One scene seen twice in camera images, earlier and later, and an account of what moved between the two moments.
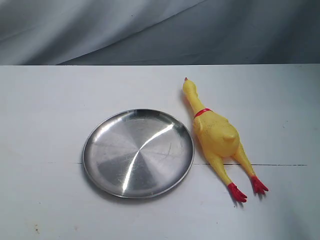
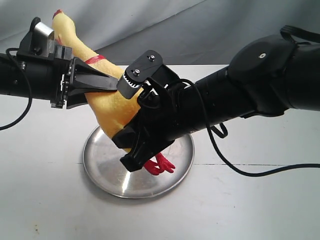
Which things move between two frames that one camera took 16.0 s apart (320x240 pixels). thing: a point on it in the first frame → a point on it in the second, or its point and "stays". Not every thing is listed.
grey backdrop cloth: [159, 32] stays
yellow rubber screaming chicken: [218, 139] → [114, 111]
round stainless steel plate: [139, 153] stays
